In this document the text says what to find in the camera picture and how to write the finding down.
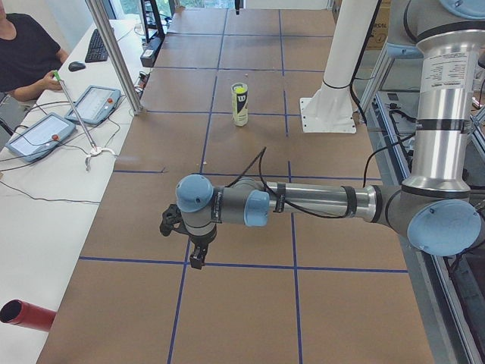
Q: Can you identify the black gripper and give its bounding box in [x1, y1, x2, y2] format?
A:
[189, 224, 217, 269]

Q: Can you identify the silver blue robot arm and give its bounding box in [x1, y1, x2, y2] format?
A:
[160, 1, 484, 268]

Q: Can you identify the metal reacher grabber stick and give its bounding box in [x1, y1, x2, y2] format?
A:
[53, 70, 117, 171]

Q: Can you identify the far blue teach pendant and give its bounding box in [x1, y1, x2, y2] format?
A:
[74, 85, 121, 126]

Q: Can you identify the blue teach pendant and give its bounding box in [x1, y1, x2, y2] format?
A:
[6, 113, 75, 162]
[74, 85, 121, 126]

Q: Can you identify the red cylinder tube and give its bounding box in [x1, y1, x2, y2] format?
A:
[1, 300, 56, 332]

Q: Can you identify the near blue teach pendant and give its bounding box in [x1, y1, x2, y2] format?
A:
[6, 113, 75, 162]

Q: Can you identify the black mini computer box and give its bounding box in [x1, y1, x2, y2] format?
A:
[140, 37, 162, 67]

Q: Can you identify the black computer mouse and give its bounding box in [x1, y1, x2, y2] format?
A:
[68, 61, 86, 72]

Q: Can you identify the black keyboard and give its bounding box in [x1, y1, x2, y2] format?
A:
[85, 29, 108, 63]

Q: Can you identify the seated person black shirt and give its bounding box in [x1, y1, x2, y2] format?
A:
[1, 7, 68, 102]

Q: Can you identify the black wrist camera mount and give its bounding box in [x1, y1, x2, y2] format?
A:
[159, 204, 187, 237]

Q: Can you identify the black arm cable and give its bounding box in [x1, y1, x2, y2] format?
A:
[227, 146, 349, 219]

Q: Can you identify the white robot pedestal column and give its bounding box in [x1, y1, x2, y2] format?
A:
[300, 0, 380, 133]

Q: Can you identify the aluminium frame post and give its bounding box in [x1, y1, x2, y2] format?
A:
[86, 0, 143, 115]

